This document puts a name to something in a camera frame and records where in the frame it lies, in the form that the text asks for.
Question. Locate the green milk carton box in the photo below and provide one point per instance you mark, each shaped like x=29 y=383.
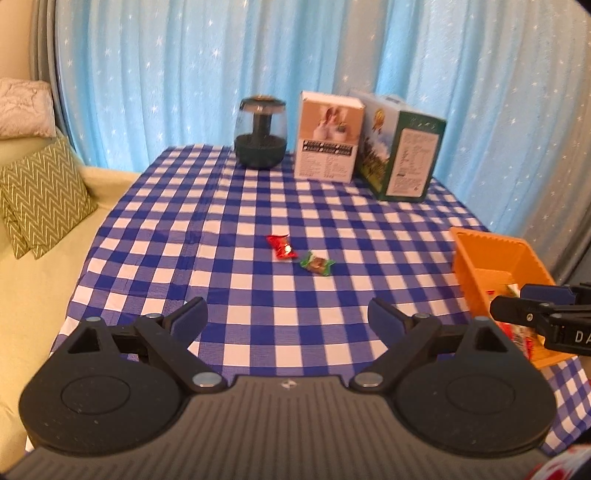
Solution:
x=411 y=157

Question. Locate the small red candy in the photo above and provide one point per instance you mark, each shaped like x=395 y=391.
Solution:
x=281 y=247

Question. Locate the green brown candy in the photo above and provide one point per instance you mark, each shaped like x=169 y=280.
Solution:
x=317 y=264

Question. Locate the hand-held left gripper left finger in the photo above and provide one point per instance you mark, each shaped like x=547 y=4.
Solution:
x=189 y=318

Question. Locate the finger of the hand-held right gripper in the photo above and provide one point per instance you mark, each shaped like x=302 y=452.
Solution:
x=549 y=294
x=531 y=316

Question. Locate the blue white checkered tablecloth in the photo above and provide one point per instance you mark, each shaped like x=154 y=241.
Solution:
x=258 y=207

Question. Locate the red white patterned clothing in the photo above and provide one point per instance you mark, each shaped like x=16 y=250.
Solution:
x=563 y=466

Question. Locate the red packet with white characters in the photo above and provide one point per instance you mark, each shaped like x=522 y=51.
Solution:
x=526 y=344

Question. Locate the orange plastic bin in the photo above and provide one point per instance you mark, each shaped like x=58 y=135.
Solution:
x=489 y=258

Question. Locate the grey curtain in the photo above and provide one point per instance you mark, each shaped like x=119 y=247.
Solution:
x=575 y=240
x=41 y=41

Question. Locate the white textured pillow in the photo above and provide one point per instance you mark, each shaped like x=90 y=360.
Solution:
x=23 y=108

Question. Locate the cream sofa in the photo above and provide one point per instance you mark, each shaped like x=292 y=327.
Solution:
x=27 y=314

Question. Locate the green zigzag cushion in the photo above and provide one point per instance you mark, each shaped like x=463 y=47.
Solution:
x=46 y=194
x=16 y=240

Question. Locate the dark glass humidifier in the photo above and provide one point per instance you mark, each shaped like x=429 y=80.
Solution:
x=259 y=143

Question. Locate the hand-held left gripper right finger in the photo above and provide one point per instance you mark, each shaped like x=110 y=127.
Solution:
x=385 y=318

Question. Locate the white product box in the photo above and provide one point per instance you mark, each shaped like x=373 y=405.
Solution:
x=325 y=152

